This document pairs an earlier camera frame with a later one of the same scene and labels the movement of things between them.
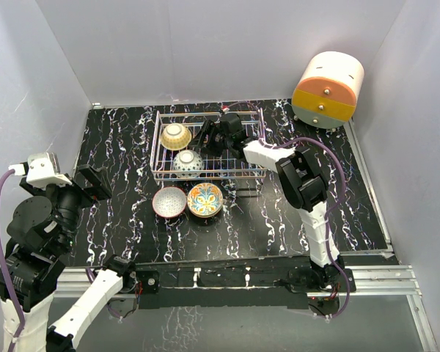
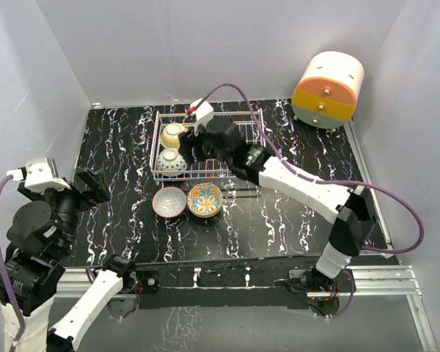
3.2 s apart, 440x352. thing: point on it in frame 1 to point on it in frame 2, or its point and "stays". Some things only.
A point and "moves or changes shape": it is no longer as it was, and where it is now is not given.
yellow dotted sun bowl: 175,136 stays
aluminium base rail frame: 381,276 stays
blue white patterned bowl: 188,160 moves or changes shape
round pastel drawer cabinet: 326,94 stays
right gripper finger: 200,141 to 187,148
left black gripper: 95,192 stays
